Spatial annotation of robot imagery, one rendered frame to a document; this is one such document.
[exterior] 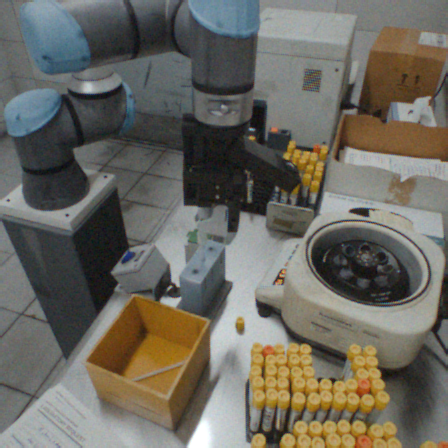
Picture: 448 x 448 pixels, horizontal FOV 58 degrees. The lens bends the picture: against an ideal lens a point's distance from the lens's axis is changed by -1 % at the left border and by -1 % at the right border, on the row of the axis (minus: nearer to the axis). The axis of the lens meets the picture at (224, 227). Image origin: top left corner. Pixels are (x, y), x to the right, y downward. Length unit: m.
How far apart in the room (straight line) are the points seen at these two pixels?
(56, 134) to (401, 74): 1.07
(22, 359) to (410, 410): 1.53
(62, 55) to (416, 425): 0.66
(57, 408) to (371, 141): 0.91
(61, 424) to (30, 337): 1.31
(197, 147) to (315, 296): 0.28
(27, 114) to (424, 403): 0.86
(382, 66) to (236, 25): 1.08
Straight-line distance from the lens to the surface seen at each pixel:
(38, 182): 0.98
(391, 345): 0.66
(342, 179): 0.91
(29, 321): 2.02
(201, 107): 0.50
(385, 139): 1.13
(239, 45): 0.47
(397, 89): 1.53
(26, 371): 1.87
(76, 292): 1.12
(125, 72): 2.90
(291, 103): 1.17
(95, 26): 0.50
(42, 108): 0.91
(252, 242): 0.88
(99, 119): 0.95
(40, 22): 0.49
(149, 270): 0.75
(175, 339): 0.70
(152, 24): 0.53
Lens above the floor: 1.47
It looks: 41 degrees down
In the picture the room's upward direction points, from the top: straight up
